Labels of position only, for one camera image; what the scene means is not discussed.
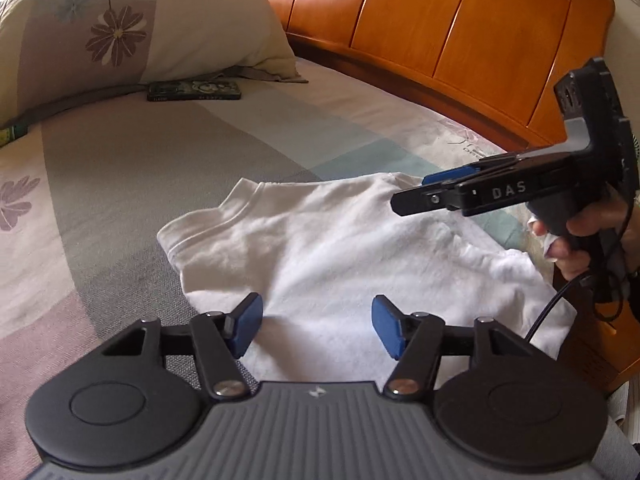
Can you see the floral pillow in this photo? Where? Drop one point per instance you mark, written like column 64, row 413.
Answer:
column 150, row 25

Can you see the wooden nightstand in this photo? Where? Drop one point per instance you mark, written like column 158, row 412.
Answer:
column 585, row 350

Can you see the white printed T-shirt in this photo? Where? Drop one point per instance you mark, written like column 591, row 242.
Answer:
column 325, row 240

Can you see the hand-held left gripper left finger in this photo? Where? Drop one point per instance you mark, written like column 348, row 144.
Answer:
column 245, row 322

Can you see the phone with cartoon case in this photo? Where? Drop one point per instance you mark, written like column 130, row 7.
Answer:
column 195, row 90

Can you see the wooden headboard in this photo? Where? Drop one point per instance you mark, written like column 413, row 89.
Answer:
column 450, row 35

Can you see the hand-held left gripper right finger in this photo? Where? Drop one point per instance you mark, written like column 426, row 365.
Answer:
column 387, row 327

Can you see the green glass bottle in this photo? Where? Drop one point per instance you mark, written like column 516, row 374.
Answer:
column 12, row 136

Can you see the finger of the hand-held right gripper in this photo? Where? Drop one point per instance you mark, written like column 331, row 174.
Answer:
column 417, row 201
column 445, row 176

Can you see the person's right hand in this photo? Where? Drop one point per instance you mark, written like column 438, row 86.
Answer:
column 595, row 222

